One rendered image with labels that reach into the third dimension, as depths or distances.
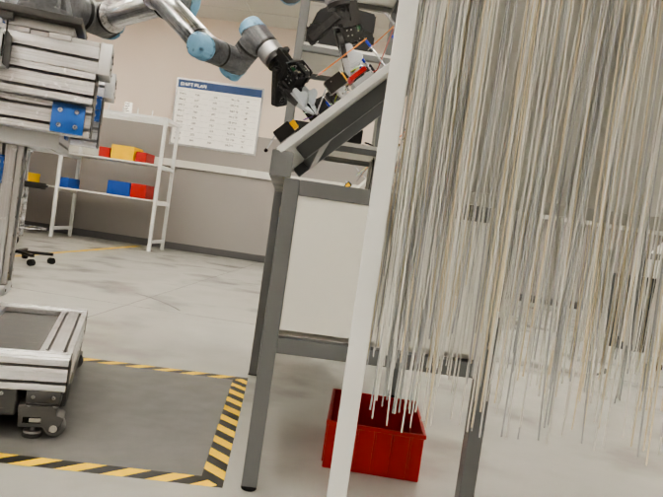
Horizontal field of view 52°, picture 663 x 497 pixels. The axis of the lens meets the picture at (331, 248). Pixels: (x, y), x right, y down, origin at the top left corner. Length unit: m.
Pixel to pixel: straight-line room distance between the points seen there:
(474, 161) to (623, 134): 0.21
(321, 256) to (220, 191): 8.06
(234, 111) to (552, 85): 8.84
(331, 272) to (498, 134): 0.81
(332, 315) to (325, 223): 0.23
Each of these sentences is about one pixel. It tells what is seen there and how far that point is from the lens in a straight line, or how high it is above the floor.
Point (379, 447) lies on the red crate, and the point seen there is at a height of 0.09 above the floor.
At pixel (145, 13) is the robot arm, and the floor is 1.32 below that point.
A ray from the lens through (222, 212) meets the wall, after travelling 9.71.
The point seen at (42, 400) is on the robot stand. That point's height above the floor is 0.11.
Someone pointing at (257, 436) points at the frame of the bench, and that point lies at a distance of 1.78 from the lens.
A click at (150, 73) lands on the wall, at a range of 10.23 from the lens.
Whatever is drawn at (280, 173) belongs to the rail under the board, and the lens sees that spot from 1.69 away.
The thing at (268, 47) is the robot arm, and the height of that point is 1.18.
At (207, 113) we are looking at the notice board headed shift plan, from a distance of 9.86.
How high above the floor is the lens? 0.71
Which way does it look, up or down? 2 degrees down
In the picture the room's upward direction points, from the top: 8 degrees clockwise
